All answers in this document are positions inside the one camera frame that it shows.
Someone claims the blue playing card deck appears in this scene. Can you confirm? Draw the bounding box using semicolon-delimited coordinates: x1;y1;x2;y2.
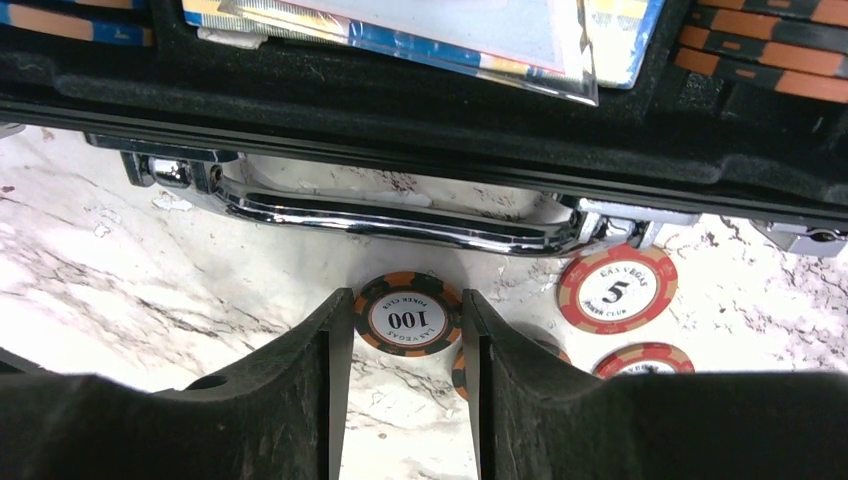
182;0;664;90

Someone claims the brown orange chip stack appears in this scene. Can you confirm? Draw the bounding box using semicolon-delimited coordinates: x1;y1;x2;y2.
674;0;847;104

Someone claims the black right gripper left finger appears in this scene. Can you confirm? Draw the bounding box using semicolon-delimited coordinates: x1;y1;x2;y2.
1;288;354;479

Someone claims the clear triangular all-in button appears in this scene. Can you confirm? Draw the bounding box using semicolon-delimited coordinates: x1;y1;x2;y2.
219;1;599;106

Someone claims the black aluminium poker case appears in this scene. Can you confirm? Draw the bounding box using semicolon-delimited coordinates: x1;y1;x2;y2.
1;1;847;257

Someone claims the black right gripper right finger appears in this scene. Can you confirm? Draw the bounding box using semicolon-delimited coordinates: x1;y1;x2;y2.
462;290;847;479

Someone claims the brown poker chip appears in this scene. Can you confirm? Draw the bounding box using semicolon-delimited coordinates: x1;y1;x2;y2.
556;245;678;335
451;339;571;400
353;271;461;357
593;342;695;379

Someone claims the orange blue chip stack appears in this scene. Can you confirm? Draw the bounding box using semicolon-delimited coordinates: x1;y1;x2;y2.
1;1;154;47

